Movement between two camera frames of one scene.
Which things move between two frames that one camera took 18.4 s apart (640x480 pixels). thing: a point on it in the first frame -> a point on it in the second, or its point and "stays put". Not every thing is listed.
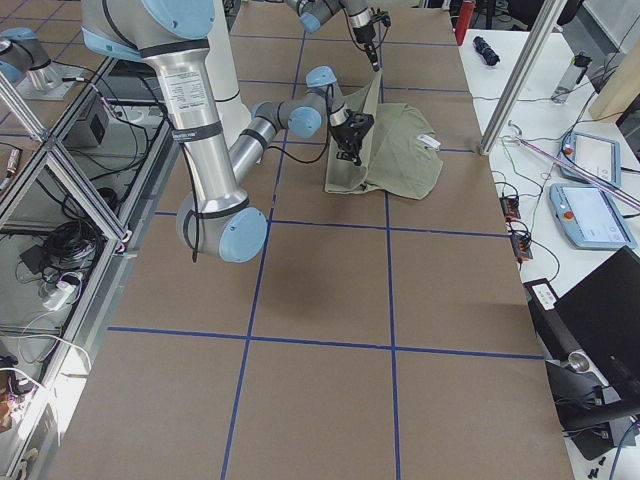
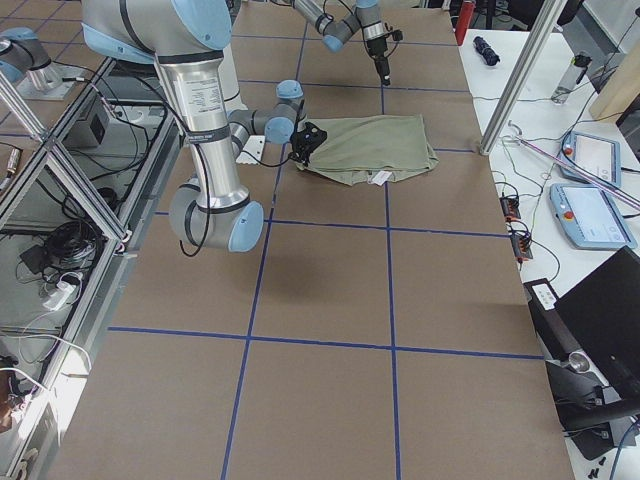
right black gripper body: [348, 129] -> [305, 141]
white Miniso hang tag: [428, 140] -> [381, 177]
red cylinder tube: [463, 22] stays put
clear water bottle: [570, 78] stays put
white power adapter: [62, 292] stays put
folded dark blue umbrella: [486, 51] stays put
